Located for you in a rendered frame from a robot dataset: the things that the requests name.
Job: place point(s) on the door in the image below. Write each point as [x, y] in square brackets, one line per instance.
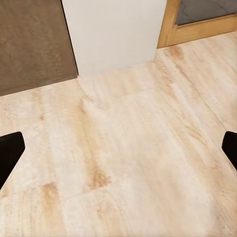
[187, 20]

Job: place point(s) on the cabinet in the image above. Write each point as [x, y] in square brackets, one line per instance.
[35, 46]

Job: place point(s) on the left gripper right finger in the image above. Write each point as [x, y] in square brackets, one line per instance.
[229, 146]

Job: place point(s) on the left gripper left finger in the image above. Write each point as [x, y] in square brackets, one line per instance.
[12, 147]

